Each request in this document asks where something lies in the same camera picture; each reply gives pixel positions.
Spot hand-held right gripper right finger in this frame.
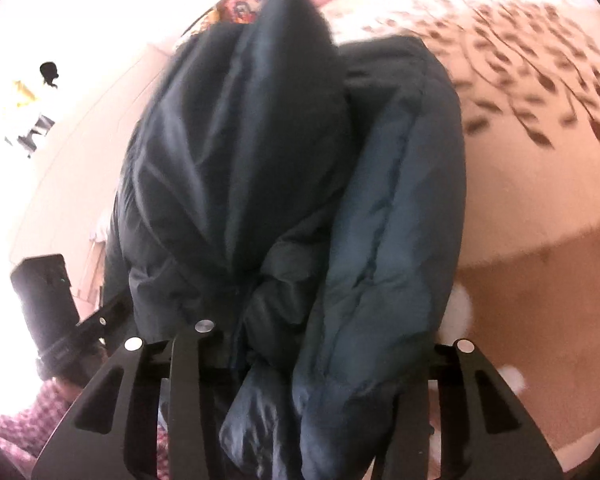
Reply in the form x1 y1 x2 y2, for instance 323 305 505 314
372 338 565 480

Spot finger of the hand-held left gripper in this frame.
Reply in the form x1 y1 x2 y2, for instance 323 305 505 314
75 294 133 348

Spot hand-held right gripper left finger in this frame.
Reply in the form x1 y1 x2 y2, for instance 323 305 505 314
31 319 241 480

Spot dark blue padded jacket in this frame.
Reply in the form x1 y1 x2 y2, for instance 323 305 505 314
102 0 468 480

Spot hanging clothes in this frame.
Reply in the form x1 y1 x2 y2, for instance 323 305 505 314
4 79 61 159

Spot bed with leaf-print sheet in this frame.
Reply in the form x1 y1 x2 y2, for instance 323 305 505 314
300 0 600 476

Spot dark hanging item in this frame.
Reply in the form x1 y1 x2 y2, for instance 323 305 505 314
39 61 61 90

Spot colourful cartoon cushion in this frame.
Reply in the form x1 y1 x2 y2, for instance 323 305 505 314
180 0 301 46

